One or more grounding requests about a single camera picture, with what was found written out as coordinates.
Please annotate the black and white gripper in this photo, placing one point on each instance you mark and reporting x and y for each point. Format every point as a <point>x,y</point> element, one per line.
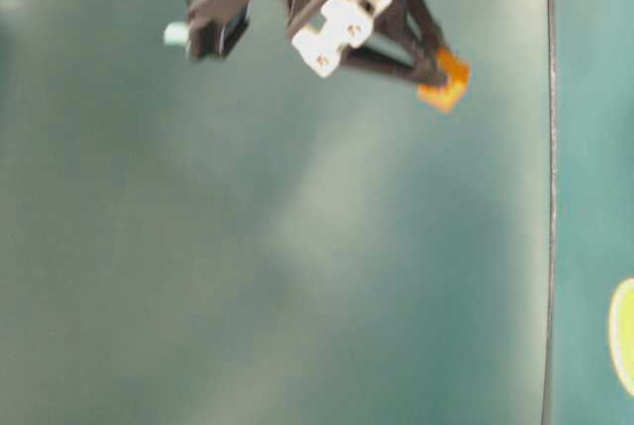
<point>394,38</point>

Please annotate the orange block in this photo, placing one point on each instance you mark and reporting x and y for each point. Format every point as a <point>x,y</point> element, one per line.
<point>446,96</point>

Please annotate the yellow-green round cup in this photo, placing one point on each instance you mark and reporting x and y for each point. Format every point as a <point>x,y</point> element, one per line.
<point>620,333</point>

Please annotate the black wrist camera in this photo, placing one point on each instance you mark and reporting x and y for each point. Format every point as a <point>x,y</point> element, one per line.
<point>210,28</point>

